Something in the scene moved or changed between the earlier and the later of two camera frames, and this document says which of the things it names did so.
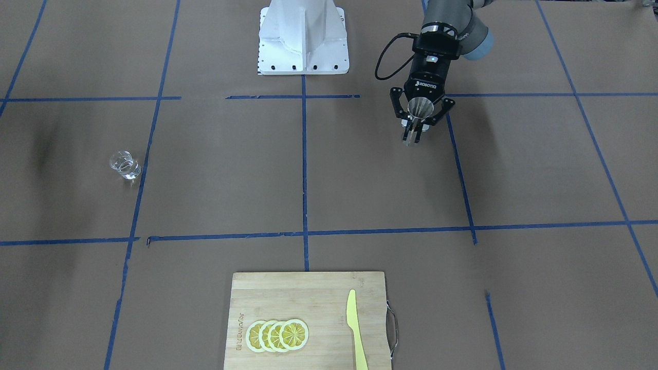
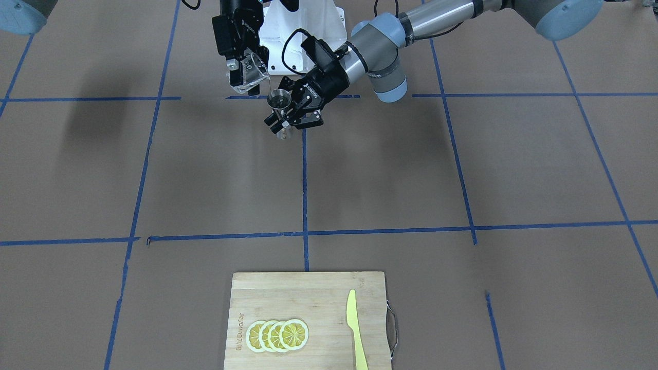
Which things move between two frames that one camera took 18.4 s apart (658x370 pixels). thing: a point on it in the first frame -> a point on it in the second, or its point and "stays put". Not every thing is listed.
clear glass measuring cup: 122,162 -> 251,71
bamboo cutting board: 320,300 stays put
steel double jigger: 419,108 -> 279,99
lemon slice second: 273,336 stays put
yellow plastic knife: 352,320 stays put
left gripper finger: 408,128 -> 311,119
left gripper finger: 418,129 -> 274,123
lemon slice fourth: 252,336 stays put
